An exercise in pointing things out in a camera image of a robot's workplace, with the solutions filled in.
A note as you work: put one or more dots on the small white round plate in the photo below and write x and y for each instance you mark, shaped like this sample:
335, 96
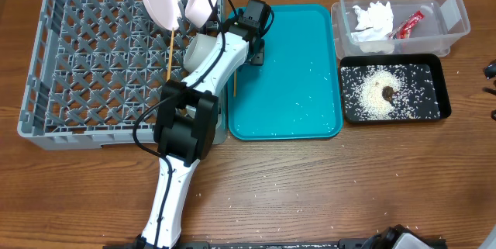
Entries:
199, 11

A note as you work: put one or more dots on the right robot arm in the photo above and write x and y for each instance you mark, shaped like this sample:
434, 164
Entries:
401, 238

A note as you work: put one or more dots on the grey plastic dishwasher rack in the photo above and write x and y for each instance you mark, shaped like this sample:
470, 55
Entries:
96, 67

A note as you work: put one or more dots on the rice and brown food scrap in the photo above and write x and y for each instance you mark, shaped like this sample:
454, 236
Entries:
389, 92

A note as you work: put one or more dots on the red snack wrapper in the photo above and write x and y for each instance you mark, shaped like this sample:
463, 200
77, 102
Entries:
404, 30

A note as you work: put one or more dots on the clear plastic waste bin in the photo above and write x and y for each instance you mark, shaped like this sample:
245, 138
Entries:
444, 23

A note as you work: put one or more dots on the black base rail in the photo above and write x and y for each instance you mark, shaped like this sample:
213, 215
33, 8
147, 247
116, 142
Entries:
341, 244

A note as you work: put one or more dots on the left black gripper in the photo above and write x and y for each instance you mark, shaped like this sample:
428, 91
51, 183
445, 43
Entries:
258, 57

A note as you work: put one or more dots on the teal plastic serving tray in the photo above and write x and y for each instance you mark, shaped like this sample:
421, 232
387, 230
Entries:
295, 93

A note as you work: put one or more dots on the grey bowl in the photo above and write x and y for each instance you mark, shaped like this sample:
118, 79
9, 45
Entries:
197, 50

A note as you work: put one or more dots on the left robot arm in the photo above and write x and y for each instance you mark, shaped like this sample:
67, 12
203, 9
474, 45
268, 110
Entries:
188, 115

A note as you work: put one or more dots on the black rectangular tray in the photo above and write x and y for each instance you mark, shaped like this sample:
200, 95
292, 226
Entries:
429, 59

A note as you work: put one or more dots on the white paper napkin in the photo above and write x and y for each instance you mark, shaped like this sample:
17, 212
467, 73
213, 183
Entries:
373, 28

